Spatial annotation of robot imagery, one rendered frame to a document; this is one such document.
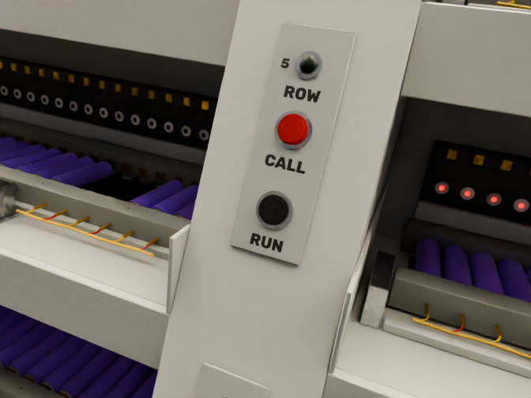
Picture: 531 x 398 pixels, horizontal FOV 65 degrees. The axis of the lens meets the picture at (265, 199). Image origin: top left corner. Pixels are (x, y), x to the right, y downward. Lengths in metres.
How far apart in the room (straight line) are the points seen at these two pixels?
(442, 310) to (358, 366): 0.08
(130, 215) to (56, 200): 0.07
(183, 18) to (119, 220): 0.15
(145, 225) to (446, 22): 0.23
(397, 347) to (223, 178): 0.14
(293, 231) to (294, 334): 0.05
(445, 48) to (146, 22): 0.17
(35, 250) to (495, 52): 0.30
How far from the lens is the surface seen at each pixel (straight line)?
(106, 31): 0.30
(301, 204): 0.22
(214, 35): 0.26
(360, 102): 0.22
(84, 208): 0.35
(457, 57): 0.23
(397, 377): 0.25
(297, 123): 0.22
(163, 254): 0.31
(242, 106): 0.23
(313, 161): 0.22
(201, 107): 0.42
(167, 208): 0.34
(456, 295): 0.29
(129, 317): 0.28
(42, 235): 0.35
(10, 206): 0.38
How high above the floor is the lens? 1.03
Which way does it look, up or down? 4 degrees down
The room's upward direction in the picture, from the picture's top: 13 degrees clockwise
